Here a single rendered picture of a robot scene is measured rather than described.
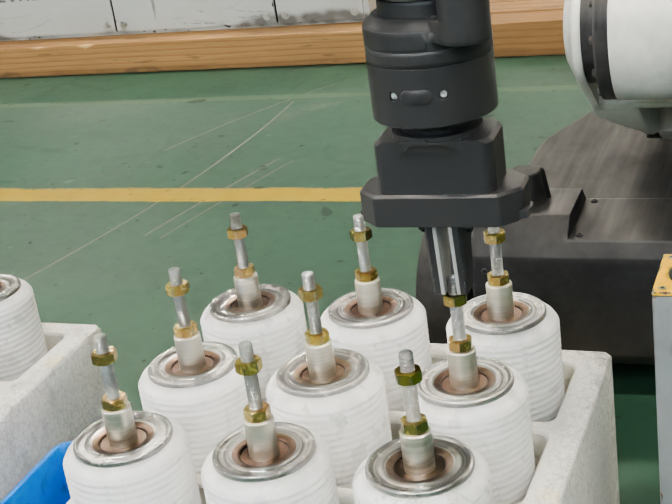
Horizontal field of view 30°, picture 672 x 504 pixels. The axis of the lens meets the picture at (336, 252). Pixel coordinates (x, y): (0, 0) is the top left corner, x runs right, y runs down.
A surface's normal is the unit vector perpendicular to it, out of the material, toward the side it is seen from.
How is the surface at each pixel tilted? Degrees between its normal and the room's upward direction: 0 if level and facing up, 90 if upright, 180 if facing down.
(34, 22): 90
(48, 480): 88
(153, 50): 90
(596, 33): 81
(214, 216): 0
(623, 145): 0
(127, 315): 0
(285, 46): 90
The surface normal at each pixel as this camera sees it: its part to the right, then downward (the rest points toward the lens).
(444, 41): -0.80, 0.33
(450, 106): 0.18, 0.36
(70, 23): -0.33, 0.40
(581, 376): -0.13, -0.92
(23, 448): 0.93, 0.01
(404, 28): -0.32, -0.36
